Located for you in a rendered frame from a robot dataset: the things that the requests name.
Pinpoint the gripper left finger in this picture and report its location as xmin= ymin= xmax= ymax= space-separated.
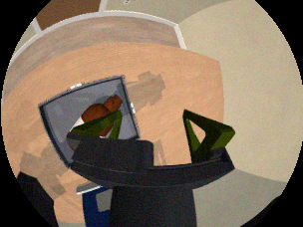
xmin=70 ymin=110 xmax=123 ymax=139

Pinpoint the brown glass bottle with white label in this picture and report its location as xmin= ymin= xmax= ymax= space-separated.
xmin=68 ymin=95 xmax=123 ymax=138

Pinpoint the blue plastic crate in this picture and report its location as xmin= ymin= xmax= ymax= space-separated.
xmin=82 ymin=187 xmax=113 ymax=227

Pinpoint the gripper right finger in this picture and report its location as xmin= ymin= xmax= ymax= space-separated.
xmin=182 ymin=110 xmax=235 ymax=163

